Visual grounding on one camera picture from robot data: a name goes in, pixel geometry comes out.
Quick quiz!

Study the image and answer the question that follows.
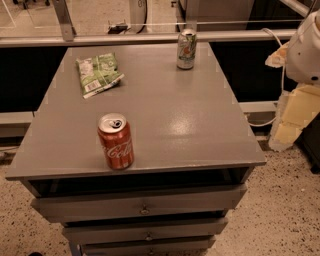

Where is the middle grey drawer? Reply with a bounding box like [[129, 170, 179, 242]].
[[63, 215, 228, 244]]

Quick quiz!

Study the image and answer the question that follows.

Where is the green silver 7up can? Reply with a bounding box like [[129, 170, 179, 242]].
[[177, 29, 197, 70]]

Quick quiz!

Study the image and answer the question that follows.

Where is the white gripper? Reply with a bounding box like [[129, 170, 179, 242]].
[[265, 19, 320, 152]]

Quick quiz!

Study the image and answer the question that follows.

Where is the grey metal railing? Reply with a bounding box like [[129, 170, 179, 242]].
[[0, 0, 320, 49]]

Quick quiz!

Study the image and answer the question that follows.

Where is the red coke can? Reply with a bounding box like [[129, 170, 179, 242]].
[[97, 113, 134, 170]]

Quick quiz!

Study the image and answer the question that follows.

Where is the small black device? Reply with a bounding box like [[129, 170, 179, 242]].
[[108, 22, 128, 34]]

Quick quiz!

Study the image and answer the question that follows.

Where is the bottom grey drawer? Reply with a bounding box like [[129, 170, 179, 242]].
[[82, 236, 215, 256]]

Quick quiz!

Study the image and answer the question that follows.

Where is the top grey drawer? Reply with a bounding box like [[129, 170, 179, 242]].
[[31, 184, 247, 223]]

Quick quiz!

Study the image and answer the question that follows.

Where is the grey drawer cabinet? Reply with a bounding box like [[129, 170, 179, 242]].
[[5, 42, 267, 256]]

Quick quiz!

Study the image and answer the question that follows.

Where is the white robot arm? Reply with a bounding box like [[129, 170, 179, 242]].
[[265, 10, 320, 152]]

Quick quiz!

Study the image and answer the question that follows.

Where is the grey drawer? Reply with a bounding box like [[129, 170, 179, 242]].
[[82, 236, 215, 256], [63, 215, 228, 244], [31, 184, 247, 223]]

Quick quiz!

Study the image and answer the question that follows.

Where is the green chip bag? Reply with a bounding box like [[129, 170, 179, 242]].
[[76, 53, 124, 99]]

